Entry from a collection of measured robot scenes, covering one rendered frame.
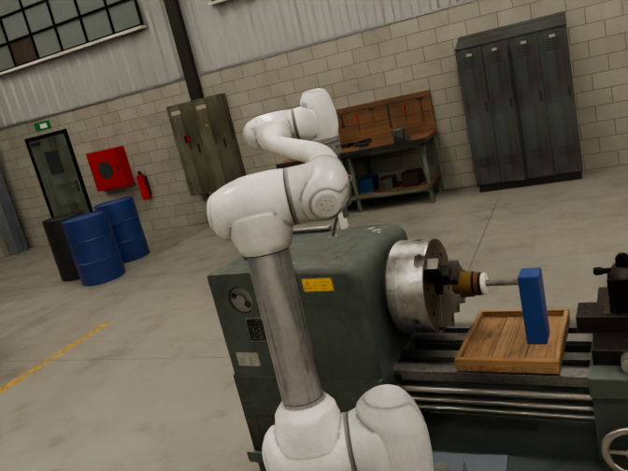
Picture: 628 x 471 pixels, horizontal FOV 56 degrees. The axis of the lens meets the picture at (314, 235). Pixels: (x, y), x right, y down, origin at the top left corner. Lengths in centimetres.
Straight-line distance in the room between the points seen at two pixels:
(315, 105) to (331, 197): 61
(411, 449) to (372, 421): 11
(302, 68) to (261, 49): 76
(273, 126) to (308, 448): 91
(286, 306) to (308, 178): 29
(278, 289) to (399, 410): 39
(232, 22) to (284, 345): 842
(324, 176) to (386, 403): 54
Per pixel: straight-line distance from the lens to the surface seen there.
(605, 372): 173
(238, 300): 205
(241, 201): 128
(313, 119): 180
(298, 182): 127
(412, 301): 187
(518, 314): 217
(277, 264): 132
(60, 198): 1237
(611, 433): 179
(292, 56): 908
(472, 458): 175
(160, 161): 1061
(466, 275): 194
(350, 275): 180
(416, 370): 198
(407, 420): 142
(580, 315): 182
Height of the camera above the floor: 179
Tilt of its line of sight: 14 degrees down
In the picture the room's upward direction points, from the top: 13 degrees counter-clockwise
